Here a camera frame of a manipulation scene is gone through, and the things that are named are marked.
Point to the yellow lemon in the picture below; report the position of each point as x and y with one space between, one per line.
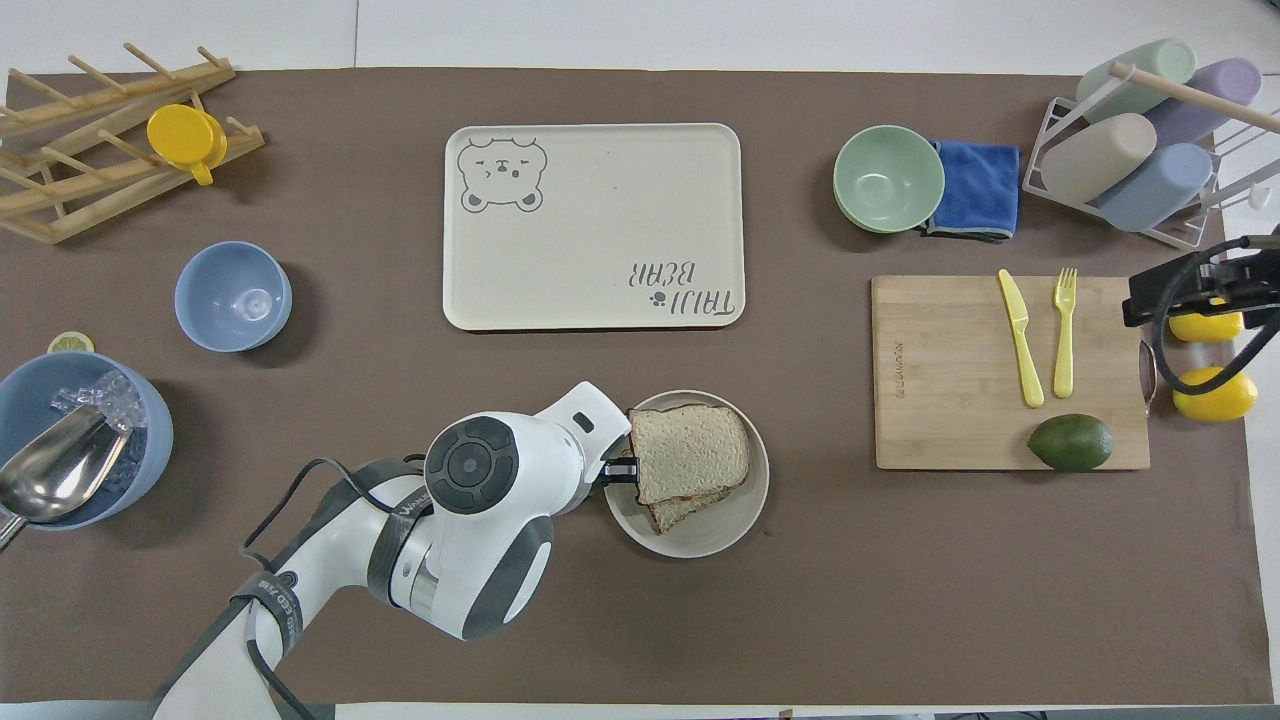
1205 327
1222 398

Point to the yellow plastic knife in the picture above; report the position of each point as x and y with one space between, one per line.
1022 345

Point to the yellow cup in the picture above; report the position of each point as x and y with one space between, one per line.
185 135

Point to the whole bread slice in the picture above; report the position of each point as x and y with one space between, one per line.
690 450

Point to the wooden cutting board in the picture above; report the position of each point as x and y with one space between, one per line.
950 380

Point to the wooden rod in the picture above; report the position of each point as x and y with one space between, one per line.
1190 92

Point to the lemon slice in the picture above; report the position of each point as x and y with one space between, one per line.
70 344

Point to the metal scoop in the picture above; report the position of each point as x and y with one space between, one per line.
55 475

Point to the blue ice bucket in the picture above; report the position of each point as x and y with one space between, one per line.
150 440

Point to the blue bowl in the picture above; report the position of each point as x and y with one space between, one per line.
232 298

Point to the round beige plate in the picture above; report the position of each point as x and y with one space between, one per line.
700 540

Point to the green bowl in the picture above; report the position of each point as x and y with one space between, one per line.
888 178

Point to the beige cup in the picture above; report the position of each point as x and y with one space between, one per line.
1098 158

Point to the cream tray with bear print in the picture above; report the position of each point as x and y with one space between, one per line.
600 210

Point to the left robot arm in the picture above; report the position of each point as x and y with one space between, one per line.
480 545

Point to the purple cup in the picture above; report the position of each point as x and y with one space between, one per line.
1215 95

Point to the clear ice cubes heap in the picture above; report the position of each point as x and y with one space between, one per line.
115 400

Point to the light blue cup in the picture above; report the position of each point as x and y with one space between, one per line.
1155 188

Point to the bread slice with filling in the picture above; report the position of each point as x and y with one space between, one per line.
685 510

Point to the yellow plastic fork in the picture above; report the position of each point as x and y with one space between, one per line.
1064 345

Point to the blue cloth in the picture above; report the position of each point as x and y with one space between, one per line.
978 188

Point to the green avocado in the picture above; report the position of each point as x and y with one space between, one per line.
1070 443

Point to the green cup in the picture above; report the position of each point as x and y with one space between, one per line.
1145 75

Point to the wooden dish rack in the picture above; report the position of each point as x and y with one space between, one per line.
70 180

